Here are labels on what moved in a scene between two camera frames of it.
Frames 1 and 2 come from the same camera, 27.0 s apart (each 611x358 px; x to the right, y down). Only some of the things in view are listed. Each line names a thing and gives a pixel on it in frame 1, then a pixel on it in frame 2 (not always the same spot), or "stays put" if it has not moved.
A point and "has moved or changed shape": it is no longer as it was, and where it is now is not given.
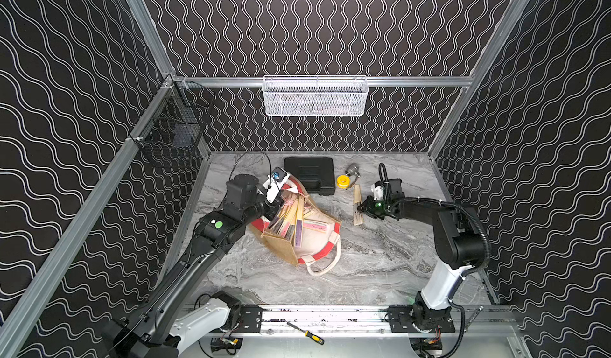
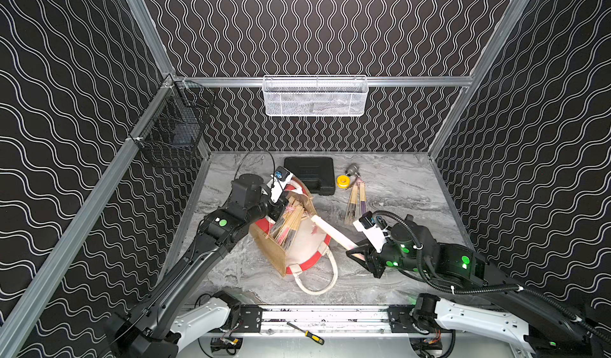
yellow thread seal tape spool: [343, 181] stays put
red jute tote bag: [321, 251] has moved or changed shape
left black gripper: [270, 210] stays put
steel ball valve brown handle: [352, 169] stays put
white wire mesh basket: [315, 95] stays put
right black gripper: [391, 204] -> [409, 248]
